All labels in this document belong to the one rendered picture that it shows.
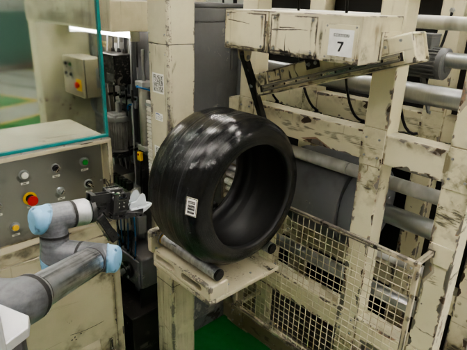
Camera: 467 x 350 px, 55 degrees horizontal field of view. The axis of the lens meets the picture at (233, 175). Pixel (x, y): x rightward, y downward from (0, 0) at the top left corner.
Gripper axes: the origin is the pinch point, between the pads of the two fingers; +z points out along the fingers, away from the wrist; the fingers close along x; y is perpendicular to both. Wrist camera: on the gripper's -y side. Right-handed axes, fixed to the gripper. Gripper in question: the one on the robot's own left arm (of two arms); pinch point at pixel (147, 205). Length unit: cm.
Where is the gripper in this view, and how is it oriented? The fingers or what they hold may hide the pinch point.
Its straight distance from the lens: 143.2
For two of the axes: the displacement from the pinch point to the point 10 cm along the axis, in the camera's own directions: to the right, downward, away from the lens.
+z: 7.2, -1.2, 6.8
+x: -6.8, -2.9, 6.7
